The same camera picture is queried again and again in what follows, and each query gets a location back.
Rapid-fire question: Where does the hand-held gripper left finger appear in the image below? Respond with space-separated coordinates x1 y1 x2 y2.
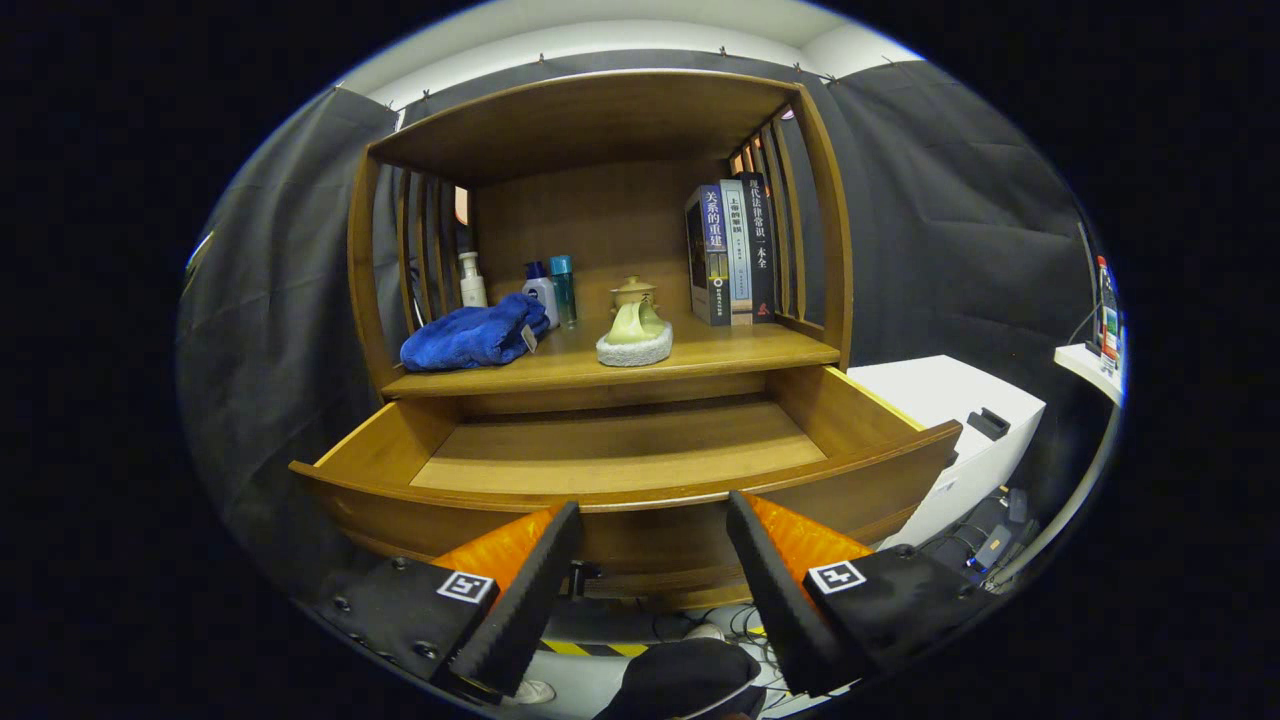
315 500 584 699

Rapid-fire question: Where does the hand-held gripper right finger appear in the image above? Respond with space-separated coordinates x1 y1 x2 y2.
726 490 1004 698

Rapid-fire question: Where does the wooden drawer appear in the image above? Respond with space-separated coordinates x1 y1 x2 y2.
288 365 963 611

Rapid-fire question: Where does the green handled scrub brush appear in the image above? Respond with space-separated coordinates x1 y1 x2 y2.
596 297 674 368

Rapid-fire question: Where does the white drawer unit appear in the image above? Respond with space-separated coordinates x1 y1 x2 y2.
845 354 1047 549

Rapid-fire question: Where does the wooden countertop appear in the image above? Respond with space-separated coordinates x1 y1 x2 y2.
380 315 841 399

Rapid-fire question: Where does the wooden cabinet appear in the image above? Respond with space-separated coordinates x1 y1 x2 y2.
345 68 854 421

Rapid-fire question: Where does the person's dark trouser leg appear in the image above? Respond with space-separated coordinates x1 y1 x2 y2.
598 638 769 720

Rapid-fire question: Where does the black electronic device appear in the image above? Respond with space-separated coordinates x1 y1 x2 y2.
940 488 1036 576

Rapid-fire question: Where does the blue towel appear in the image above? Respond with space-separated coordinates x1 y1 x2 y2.
400 292 550 373

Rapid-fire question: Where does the white lotion bottle blue cap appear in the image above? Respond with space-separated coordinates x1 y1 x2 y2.
522 261 561 331

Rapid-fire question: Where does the teal clear bottle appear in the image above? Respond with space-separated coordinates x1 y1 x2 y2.
549 255 578 328

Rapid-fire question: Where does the beige lidded teacup with saucer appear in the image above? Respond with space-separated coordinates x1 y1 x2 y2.
610 275 661 313

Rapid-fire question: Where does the black spine book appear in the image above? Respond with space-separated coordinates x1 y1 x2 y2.
735 171 777 323

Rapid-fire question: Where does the pale spine book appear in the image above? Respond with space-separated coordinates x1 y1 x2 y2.
720 178 753 324

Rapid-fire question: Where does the blue spine book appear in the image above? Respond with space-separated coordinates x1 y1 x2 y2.
685 182 732 327

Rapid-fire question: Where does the white side table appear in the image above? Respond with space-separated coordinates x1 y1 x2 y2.
990 343 1126 591

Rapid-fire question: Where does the red label water bottle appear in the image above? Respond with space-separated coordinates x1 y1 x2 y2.
1094 255 1121 361

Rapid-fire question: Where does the tangle of floor cables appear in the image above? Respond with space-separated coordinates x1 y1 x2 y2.
645 600 791 696

